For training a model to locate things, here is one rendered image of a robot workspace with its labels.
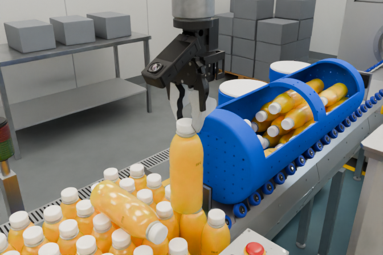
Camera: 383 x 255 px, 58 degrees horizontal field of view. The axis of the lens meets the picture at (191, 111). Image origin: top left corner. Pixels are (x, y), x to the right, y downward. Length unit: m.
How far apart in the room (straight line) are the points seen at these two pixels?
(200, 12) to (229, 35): 4.44
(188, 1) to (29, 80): 3.74
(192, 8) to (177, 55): 0.08
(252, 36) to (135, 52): 1.61
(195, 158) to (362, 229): 0.73
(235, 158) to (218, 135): 0.08
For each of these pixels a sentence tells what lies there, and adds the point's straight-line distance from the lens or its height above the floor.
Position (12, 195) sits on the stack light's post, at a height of 1.04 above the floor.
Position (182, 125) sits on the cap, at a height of 1.34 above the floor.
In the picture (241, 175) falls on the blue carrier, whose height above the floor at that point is 1.09.
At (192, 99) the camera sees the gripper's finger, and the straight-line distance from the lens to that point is 0.64.
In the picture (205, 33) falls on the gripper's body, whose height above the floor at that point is 1.51.
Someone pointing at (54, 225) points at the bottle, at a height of 1.07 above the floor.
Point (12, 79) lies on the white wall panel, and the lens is 4.20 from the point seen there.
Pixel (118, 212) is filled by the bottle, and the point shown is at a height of 1.15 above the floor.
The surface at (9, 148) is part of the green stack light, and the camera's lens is 1.02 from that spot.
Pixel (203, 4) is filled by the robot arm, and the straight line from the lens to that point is 0.60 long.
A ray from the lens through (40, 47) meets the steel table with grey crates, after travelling 3.42.
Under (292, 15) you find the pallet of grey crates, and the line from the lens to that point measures 4.91.
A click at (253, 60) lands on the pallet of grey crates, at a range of 4.84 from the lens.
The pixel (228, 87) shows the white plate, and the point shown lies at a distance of 1.80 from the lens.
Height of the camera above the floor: 1.63
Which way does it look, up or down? 23 degrees down
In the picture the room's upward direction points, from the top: straight up
